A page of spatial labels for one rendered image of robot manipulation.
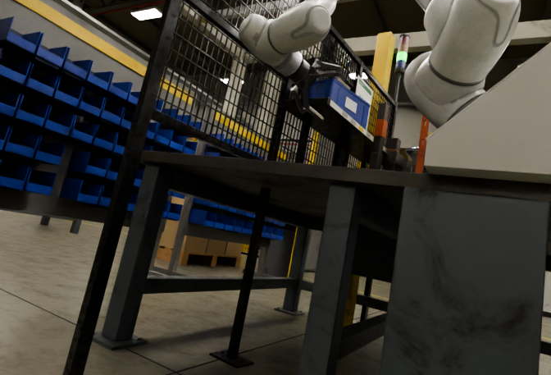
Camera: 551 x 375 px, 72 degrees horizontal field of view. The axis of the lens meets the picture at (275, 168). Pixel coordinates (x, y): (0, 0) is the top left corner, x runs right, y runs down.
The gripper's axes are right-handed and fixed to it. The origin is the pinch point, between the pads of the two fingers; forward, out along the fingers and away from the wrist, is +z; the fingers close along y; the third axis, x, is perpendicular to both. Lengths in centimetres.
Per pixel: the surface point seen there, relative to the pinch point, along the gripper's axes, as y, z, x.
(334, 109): 2.2, 10.5, -11.4
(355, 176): 10.7, -3.5, 38.2
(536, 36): -204, 304, -233
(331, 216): 23.7, 0.0, 38.6
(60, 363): 107, -34, 36
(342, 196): 17.7, -0.4, 36.6
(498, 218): -5, 10, 66
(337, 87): -5.2, 13.7, -25.4
